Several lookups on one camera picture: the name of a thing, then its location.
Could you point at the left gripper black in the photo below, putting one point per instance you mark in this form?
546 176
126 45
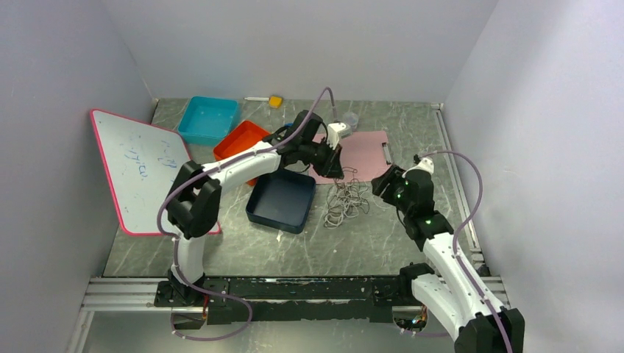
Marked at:
332 168

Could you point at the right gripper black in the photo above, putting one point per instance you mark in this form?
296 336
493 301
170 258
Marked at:
394 176

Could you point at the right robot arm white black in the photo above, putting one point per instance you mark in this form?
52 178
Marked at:
448 286

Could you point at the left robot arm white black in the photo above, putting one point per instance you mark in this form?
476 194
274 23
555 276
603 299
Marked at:
191 207

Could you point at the pink clipboard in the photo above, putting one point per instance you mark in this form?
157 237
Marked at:
362 157

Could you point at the small clear plastic cup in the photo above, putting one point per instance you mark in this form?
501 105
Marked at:
351 119

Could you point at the dark blue plastic tray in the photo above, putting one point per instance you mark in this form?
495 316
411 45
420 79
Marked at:
282 200

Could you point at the yellow cube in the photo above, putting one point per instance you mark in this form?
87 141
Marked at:
275 102

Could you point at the orange plastic tray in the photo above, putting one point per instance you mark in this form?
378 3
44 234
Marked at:
243 137

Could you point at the teal plastic tray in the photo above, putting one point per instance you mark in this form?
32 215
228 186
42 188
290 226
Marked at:
207 120

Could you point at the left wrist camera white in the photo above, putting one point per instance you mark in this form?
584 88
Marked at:
335 132

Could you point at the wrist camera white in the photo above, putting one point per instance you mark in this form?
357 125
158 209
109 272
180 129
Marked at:
335 132
425 164

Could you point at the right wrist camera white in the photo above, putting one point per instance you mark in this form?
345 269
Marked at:
425 164

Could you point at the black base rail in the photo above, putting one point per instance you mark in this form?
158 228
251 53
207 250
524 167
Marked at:
237 299

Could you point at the whiteboard with pink frame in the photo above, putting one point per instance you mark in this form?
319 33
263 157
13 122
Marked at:
141 162

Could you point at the aluminium frame rail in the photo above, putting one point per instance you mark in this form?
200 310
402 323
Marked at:
136 325

